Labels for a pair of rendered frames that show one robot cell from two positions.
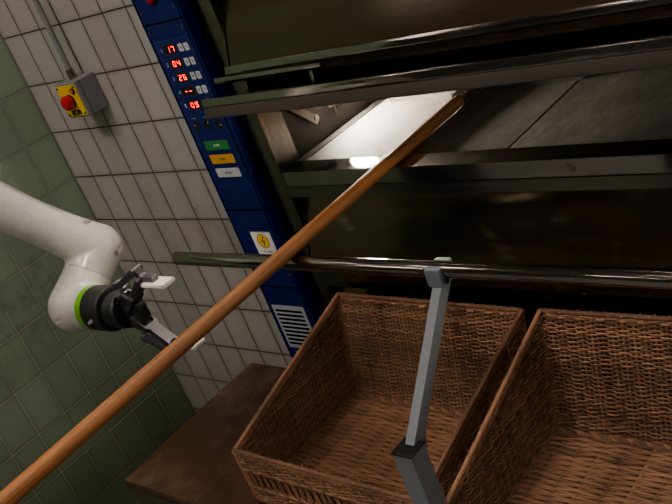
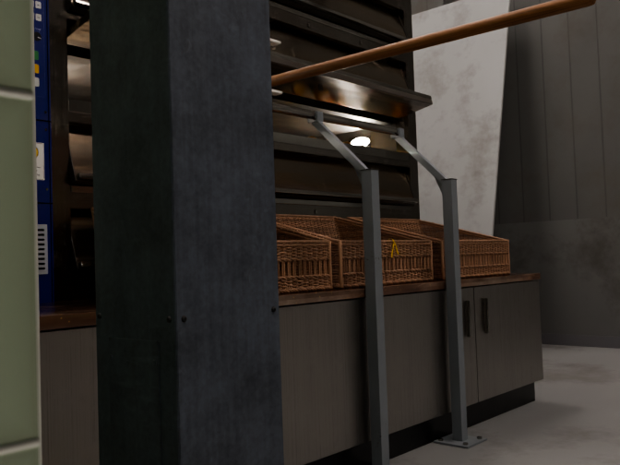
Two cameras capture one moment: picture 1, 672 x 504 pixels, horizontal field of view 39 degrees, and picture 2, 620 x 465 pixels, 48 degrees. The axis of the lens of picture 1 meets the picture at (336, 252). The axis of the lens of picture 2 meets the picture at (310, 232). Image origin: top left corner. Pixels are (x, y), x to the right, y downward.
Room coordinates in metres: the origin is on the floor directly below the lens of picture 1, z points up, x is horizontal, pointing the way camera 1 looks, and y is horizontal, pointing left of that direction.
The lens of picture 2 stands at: (1.71, 2.15, 0.67)
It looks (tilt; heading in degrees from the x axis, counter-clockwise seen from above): 2 degrees up; 264
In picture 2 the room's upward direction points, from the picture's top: 2 degrees counter-clockwise
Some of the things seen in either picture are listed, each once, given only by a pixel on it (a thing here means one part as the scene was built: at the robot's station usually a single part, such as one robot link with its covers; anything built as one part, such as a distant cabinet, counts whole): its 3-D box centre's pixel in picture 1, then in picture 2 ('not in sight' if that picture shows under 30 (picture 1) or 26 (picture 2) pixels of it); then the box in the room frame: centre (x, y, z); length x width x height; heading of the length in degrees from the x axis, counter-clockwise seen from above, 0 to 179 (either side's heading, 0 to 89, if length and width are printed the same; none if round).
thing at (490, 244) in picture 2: not in sight; (429, 245); (0.90, -0.78, 0.72); 0.56 x 0.49 x 0.28; 41
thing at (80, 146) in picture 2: (651, 230); (280, 172); (1.54, -0.56, 1.02); 1.79 x 0.11 x 0.19; 42
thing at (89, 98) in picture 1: (81, 95); not in sight; (2.63, 0.48, 1.46); 0.10 x 0.07 x 0.10; 42
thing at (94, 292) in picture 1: (109, 307); not in sight; (1.77, 0.46, 1.19); 0.12 x 0.06 x 0.09; 134
